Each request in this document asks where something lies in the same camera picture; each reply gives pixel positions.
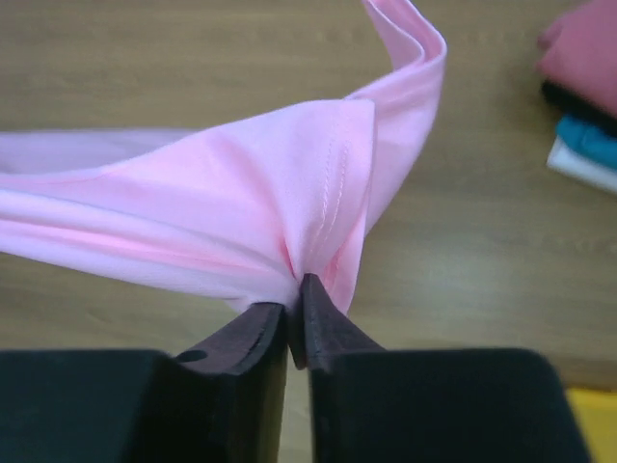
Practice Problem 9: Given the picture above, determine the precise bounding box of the folded salmon red t-shirt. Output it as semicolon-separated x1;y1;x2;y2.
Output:
537;0;616;117

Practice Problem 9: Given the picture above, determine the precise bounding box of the folded black t-shirt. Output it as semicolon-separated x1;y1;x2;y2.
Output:
541;81;616;137

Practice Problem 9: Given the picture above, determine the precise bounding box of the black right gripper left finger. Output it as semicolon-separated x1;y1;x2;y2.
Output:
1;304;287;462

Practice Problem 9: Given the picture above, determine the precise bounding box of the yellow plastic tray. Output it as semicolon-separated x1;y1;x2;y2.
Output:
567;388;617;463

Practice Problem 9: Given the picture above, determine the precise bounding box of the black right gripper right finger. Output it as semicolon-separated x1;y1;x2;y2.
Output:
299;274;592;463

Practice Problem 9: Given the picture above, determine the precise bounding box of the light pink t-shirt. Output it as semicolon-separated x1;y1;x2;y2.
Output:
1;1;447;311

